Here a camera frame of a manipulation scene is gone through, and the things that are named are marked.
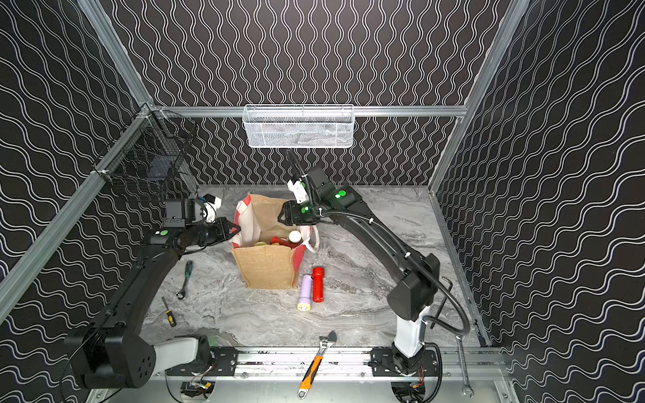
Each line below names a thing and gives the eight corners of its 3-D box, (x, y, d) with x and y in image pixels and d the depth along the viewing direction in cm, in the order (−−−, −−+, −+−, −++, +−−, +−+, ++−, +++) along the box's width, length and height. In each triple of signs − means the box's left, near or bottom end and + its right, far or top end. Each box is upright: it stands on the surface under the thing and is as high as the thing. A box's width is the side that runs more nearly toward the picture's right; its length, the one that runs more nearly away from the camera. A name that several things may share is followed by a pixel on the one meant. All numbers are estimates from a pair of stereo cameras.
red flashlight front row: (312, 302, 88) (311, 299, 86) (313, 271, 96) (312, 267, 93) (324, 302, 88) (324, 299, 86) (324, 271, 96) (324, 267, 93)
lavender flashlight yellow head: (298, 311, 86) (297, 307, 83) (300, 279, 94) (299, 274, 91) (311, 311, 86) (311, 307, 83) (312, 279, 94) (312, 274, 91)
